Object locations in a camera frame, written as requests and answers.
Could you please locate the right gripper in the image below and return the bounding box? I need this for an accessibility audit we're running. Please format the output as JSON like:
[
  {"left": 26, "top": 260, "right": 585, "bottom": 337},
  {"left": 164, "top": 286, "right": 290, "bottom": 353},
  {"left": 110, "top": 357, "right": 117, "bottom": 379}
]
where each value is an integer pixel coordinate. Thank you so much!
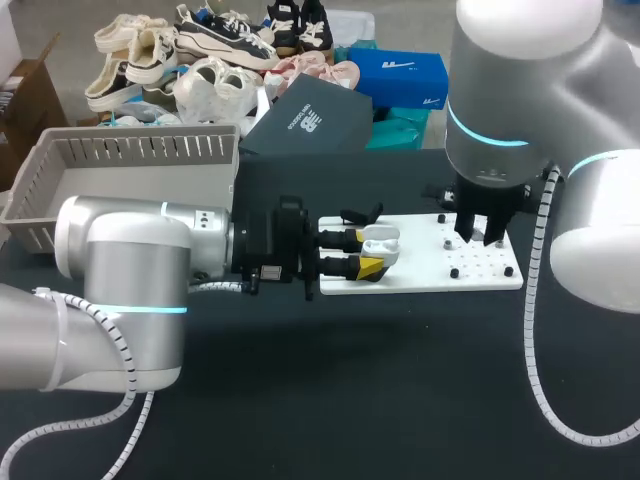
[{"left": 421, "top": 173, "right": 534, "bottom": 248}]

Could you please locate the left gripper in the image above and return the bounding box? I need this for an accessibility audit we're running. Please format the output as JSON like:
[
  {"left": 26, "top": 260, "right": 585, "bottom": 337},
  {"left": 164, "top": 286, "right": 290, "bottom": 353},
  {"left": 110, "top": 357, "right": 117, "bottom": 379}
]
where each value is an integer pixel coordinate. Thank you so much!
[{"left": 230, "top": 194, "right": 397, "bottom": 302}]

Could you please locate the white earbud case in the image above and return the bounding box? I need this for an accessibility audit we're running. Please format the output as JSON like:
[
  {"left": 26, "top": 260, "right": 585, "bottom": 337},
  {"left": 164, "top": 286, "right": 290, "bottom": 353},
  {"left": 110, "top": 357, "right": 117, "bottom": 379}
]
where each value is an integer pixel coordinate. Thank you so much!
[{"left": 359, "top": 224, "right": 402, "bottom": 267}]

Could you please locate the white plate with black stands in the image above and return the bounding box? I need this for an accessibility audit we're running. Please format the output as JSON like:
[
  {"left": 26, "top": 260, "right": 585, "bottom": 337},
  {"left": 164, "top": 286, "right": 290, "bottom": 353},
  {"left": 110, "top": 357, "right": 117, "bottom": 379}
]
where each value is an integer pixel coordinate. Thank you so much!
[{"left": 317, "top": 201, "right": 525, "bottom": 297}]

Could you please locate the teal box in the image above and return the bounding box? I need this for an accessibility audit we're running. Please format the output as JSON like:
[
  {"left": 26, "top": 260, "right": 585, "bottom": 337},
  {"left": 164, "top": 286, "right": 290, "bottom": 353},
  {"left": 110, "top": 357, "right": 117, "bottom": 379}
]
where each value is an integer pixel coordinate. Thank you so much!
[{"left": 364, "top": 105, "right": 432, "bottom": 151}]

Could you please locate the brown cardboard box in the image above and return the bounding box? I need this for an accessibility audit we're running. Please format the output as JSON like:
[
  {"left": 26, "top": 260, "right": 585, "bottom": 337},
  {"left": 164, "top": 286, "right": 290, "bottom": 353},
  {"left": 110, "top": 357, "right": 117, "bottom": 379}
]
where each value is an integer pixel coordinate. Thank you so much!
[{"left": 0, "top": 33, "right": 71, "bottom": 192}]

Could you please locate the dark grey shoebox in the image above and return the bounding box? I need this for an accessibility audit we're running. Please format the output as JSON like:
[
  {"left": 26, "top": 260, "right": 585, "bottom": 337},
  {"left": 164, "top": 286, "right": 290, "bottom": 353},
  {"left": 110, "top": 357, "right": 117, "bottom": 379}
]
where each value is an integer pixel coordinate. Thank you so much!
[{"left": 238, "top": 73, "right": 376, "bottom": 158}]

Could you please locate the blue shoebox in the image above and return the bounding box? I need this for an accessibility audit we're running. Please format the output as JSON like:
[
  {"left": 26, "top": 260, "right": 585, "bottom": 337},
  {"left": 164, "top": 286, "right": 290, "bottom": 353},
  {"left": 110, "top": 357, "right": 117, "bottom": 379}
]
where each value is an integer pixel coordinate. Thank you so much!
[{"left": 346, "top": 46, "right": 450, "bottom": 109}]

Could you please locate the pink shoe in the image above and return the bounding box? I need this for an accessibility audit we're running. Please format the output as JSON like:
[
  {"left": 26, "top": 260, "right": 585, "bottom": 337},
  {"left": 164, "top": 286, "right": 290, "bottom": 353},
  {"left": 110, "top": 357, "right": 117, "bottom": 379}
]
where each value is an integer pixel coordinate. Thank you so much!
[
  {"left": 319, "top": 59, "right": 362, "bottom": 92},
  {"left": 263, "top": 53, "right": 332, "bottom": 87}
]

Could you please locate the black sneaker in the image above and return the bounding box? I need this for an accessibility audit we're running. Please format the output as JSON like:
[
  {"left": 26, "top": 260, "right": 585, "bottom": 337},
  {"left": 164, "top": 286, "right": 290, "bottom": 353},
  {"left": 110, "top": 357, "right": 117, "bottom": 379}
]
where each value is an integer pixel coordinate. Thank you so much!
[
  {"left": 298, "top": 0, "right": 334, "bottom": 54},
  {"left": 264, "top": 0, "right": 304, "bottom": 57}
]

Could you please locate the grey slotted basket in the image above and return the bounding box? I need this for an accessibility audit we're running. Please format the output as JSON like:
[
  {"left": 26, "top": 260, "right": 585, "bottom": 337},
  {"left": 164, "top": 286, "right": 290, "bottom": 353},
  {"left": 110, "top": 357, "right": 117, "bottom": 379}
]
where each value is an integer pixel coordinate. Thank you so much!
[{"left": 0, "top": 122, "right": 243, "bottom": 257}]

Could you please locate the navy and white sneaker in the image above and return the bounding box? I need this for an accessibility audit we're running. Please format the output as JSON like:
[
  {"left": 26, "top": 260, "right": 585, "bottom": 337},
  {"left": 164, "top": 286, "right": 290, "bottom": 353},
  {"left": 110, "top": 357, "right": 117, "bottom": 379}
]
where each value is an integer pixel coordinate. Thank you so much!
[{"left": 173, "top": 3, "right": 280, "bottom": 66}]

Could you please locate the cream slip-on shoe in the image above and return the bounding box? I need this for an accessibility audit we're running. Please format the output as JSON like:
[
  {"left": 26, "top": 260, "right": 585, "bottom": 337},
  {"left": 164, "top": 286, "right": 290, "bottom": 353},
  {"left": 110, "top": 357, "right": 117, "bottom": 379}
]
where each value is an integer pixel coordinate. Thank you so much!
[
  {"left": 124, "top": 26, "right": 180, "bottom": 85},
  {"left": 93, "top": 13, "right": 172, "bottom": 54}
]

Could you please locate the cream and black mule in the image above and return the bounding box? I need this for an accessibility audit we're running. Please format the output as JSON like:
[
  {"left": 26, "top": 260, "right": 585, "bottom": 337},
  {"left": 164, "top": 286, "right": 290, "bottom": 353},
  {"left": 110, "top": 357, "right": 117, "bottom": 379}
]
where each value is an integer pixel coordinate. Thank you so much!
[{"left": 83, "top": 58, "right": 147, "bottom": 113}]

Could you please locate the white cable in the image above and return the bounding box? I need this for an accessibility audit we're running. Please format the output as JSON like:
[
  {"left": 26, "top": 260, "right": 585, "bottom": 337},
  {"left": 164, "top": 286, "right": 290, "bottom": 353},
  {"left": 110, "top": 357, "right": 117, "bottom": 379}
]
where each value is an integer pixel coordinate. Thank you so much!
[
  {"left": 0, "top": 280, "right": 252, "bottom": 480},
  {"left": 522, "top": 163, "right": 640, "bottom": 452}
]

